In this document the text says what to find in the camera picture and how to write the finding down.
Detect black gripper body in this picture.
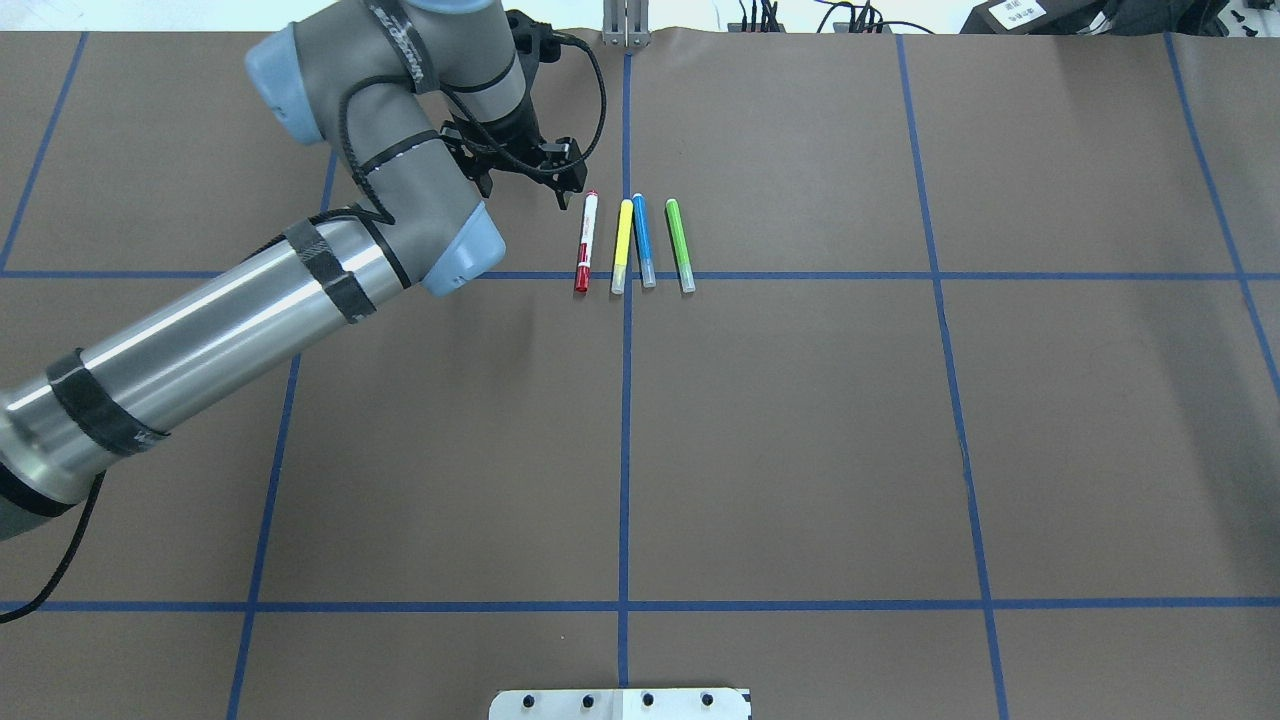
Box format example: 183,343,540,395
440,97,572,199

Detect red and white marker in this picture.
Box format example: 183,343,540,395
573,190,599,293

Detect blue highlighter pen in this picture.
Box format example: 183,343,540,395
631,193,657,290

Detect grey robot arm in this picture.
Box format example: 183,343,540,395
3,1,588,538

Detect yellow highlighter pen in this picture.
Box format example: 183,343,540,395
611,199,635,296

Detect green highlighter pen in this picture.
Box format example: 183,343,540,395
666,199,696,293

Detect black box with label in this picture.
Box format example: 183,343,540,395
959,0,1123,36

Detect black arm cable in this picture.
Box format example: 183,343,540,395
0,10,609,626

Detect grey metal camera post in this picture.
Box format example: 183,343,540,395
602,0,652,50

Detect black cables at table edge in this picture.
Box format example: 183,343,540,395
724,0,936,35

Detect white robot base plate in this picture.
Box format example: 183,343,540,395
488,687,753,719

